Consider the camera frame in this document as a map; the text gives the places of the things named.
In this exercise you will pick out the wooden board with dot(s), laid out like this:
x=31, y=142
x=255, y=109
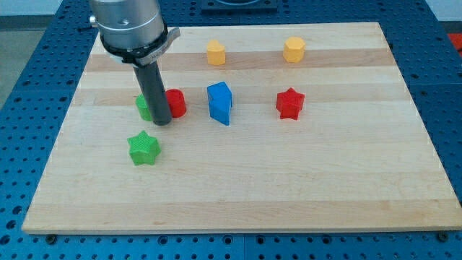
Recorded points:
x=357, y=159

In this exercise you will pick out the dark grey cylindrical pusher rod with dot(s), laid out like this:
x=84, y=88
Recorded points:
x=152, y=88

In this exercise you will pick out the red star block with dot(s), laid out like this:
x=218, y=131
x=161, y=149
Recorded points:
x=289, y=103

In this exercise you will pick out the red circle block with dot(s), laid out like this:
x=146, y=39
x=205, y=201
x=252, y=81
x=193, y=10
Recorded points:
x=176, y=102

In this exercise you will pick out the blue angular block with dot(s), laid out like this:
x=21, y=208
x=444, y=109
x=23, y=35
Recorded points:
x=220, y=102

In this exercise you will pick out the green star block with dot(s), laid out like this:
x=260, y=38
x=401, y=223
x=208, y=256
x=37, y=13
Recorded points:
x=143, y=149

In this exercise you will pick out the yellow heart block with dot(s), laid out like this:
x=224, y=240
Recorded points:
x=215, y=53

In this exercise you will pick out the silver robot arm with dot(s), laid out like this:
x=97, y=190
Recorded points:
x=134, y=32

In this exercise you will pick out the green circle block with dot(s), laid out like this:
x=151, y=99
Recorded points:
x=143, y=108

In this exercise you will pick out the yellow hexagon block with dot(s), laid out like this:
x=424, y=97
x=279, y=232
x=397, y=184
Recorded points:
x=294, y=49

